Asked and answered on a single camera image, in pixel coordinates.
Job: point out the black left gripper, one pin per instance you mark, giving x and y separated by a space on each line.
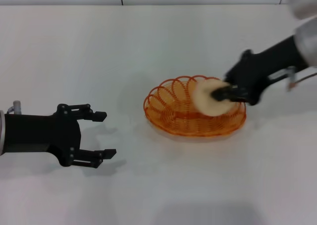
37 133

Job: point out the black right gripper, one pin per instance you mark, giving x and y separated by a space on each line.
262 66

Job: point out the round beige bread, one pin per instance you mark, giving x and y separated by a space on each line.
205 103

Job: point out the orange woven plastic basket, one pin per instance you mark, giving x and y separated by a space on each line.
178 126

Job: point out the right robot arm white sleeve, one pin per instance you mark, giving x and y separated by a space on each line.
307 44

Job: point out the robot arm white sleeve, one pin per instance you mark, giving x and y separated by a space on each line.
2 133
307 44

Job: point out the left robot arm white sleeve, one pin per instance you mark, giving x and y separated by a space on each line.
2 133

